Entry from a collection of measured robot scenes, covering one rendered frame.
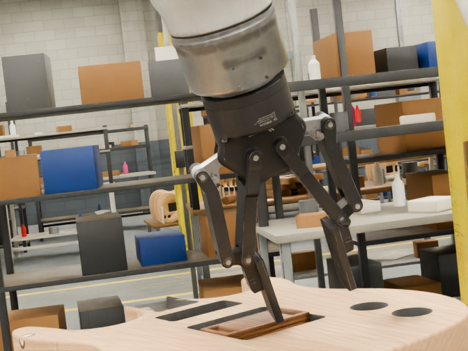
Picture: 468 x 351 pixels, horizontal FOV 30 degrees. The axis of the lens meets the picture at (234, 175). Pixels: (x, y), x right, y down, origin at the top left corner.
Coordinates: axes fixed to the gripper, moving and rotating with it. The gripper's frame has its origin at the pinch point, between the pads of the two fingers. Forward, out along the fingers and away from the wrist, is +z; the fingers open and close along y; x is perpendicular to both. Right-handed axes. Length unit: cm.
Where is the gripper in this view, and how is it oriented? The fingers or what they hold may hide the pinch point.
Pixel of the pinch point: (303, 275)
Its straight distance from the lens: 83.8
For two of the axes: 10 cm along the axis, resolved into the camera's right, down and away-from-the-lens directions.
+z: 3.0, 8.7, 4.0
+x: -2.8, -3.2, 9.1
